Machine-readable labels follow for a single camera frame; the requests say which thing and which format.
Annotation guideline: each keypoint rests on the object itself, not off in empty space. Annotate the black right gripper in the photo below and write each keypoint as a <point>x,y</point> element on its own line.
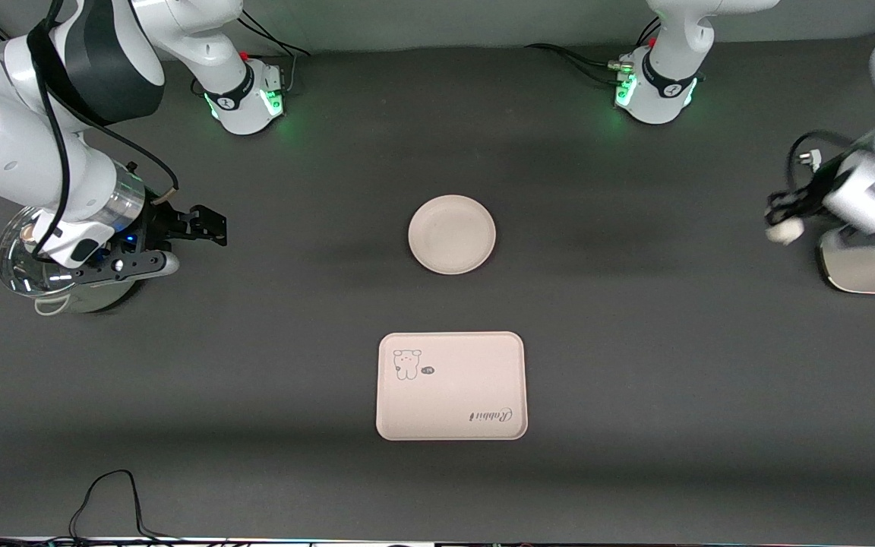
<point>159,225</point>

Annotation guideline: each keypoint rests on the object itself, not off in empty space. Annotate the electric pot with glass lid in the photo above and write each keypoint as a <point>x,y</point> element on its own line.
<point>16,266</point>

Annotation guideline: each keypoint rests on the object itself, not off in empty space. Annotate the white power plug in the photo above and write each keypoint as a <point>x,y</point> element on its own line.
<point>810,158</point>

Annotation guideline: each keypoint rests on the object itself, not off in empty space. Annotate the cream white appliance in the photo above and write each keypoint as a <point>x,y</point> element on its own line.
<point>863,270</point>

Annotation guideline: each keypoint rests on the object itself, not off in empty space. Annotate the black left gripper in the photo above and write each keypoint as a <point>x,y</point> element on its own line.
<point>797,199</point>

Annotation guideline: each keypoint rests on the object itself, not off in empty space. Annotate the round cream plate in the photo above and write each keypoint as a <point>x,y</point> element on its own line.
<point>452,234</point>

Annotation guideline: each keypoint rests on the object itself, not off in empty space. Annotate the small white bun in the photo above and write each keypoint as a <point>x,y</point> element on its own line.
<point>784,232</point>

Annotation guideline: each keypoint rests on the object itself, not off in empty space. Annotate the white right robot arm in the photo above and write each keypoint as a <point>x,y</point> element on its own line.
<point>12,152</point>

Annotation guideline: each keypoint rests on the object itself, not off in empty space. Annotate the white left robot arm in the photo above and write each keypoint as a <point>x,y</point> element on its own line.
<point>665,87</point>

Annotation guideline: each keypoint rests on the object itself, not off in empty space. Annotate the cream rabbit print tray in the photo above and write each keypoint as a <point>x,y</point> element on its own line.
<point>453,387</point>

